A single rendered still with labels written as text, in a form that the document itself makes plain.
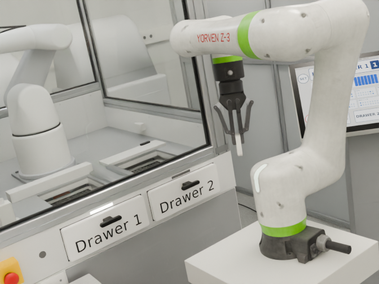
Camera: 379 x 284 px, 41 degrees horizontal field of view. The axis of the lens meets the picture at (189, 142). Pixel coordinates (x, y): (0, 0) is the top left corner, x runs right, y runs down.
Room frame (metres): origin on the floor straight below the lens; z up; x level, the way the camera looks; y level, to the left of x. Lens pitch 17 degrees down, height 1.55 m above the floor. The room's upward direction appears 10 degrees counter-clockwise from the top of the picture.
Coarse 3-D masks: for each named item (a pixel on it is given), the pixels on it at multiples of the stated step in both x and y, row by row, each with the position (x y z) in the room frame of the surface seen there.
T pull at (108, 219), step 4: (108, 216) 1.46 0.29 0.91; (116, 216) 1.45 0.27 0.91; (120, 216) 1.45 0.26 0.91; (104, 220) 1.44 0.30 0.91; (108, 220) 1.43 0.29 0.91; (112, 220) 1.44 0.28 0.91; (116, 220) 1.44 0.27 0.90; (100, 224) 1.42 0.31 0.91; (104, 224) 1.42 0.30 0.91; (108, 224) 1.43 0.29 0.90
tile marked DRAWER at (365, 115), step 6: (372, 108) 1.73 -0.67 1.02; (378, 108) 1.73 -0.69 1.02; (354, 114) 1.74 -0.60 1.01; (360, 114) 1.73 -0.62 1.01; (366, 114) 1.73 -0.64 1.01; (372, 114) 1.72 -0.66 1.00; (378, 114) 1.71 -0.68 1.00; (360, 120) 1.72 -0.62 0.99; (366, 120) 1.71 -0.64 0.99; (372, 120) 1.71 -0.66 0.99
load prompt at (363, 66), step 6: (366, 60) 1.86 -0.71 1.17; (372, 60) 1.85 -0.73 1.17; (378, 60) 1.85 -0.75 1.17; (360, 66) 1.85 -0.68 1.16; (366, 66) 1.84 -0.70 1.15; (372, 66) 1.84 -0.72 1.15; (378, 66) 1.83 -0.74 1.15; (312, 72) 1.88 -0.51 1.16; (360, 72) 1.83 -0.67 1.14; (312, 78) 1.86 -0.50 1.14
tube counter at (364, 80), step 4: (356, 76) 1.83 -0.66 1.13; (360, 76) 1.82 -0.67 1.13; (364, 76) 1.82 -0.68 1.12; (368, 76) 1.82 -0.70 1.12; (372, 76) 1.81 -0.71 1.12; (376, 76) 1.81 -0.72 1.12; (356, 80) 1.82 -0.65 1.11; (360, 80) 1.81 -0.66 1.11; (364, 80) 1.81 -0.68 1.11; (368, 80) 1.81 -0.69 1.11; (372, 80) 1.80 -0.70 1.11; (376, 80) 1.80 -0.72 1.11; (356, 84) 1.81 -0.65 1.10; (360, 84) 1.80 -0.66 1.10; (364, 84) 1.80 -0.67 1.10; (368, 84) 1.80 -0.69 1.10; (372, 84) 1.79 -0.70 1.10
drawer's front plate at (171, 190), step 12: (204, 168) 1.69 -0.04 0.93; (216, 168) 1.72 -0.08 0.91; (180, 180) 1.63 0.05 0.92; (192, 180) 1.66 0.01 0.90; (204, 180) 1.68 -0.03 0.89; (216, 180) 1.71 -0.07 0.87; (156, 192) 1.57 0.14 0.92; (168, 192) 1.60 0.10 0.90; (180, 192) 1.62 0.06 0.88; (192, 192) 1.65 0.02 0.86; (204, 192) 1.68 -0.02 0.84; (216, 192) 1.71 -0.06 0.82; (156, 204) 1.57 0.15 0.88; (168, 204) 1.59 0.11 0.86; (192, 204) 1.65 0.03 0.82; (156, 216) 1.56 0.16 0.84
